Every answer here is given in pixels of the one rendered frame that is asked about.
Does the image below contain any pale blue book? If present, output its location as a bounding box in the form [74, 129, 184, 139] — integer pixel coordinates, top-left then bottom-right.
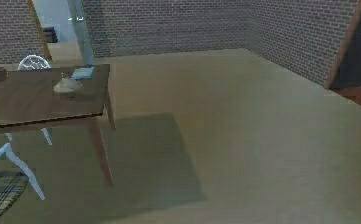
[70, 66, 96, 80]

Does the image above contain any dark stacked object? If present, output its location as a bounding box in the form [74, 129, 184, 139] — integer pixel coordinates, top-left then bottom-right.
[42, 26, 59, 44]

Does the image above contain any dark room door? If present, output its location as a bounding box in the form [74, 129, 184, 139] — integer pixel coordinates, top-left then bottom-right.
[331, 0, 361, 90]

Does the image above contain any brown wooden table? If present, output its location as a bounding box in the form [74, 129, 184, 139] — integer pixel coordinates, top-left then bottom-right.
[0, 63, 117, 188]

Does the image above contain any white chair with plaid seat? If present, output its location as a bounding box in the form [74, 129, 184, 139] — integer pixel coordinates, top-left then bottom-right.
[0, 142, 46, 222]

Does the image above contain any cream lidded dish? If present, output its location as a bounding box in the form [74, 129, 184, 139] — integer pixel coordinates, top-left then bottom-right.
[53, 72, 84, 95]

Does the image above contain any white wire-back chair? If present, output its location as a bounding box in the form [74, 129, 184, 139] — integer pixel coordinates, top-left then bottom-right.
[4, 54, 53, 147]

